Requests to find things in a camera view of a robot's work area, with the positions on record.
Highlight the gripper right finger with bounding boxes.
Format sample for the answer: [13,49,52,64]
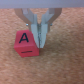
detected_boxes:
[40,7,63,48]

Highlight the pink block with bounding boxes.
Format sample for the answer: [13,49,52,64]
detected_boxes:
[13,29,42,58]

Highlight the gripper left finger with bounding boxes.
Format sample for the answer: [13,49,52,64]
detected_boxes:
[14,7,43,47]

